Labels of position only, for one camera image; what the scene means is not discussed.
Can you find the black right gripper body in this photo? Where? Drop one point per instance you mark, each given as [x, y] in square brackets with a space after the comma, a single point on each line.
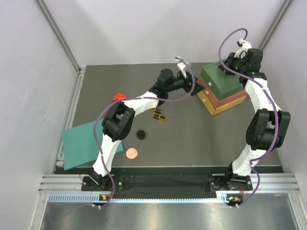
[235, 63]

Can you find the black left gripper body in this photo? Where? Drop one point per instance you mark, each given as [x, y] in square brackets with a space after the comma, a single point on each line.
[186, 86]

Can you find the red drawer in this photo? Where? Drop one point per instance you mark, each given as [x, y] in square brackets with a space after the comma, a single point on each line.
[215, 101]

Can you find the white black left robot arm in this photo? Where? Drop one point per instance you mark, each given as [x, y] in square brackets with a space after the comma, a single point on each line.
[120, 114]

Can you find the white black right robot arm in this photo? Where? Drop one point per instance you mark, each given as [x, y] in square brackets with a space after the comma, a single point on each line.
[269, 124]

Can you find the yellow bottom drawer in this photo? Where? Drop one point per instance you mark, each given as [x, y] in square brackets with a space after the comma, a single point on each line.
[211, 108]

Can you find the gold black lipstick case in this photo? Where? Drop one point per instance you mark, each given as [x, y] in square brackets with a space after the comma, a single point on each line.
[159, 117]
[156, 110]

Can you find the red cube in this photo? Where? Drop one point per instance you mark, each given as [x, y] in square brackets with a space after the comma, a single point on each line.
[119, 96]

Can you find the black round cap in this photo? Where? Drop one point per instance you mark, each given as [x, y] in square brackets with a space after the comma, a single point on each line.
[141, 135]

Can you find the copper round compact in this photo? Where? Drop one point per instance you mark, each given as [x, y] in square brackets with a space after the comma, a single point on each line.
[131, 153]

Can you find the teal flat board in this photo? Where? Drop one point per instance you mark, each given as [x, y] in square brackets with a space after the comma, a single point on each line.
[81, 145]

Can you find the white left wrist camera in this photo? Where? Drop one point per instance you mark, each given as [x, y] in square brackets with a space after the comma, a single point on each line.
[183, 66]

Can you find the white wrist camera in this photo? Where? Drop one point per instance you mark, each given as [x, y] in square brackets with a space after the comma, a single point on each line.
[183, 66]
[244, 46]

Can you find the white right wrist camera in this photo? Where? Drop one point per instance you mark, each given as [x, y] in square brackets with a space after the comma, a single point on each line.
[244, 46]

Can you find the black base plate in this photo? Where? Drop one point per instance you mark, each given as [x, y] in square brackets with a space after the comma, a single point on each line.
[159, 183]

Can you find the aluminium frame rail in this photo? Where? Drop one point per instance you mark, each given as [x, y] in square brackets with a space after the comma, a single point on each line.
[68, 188]

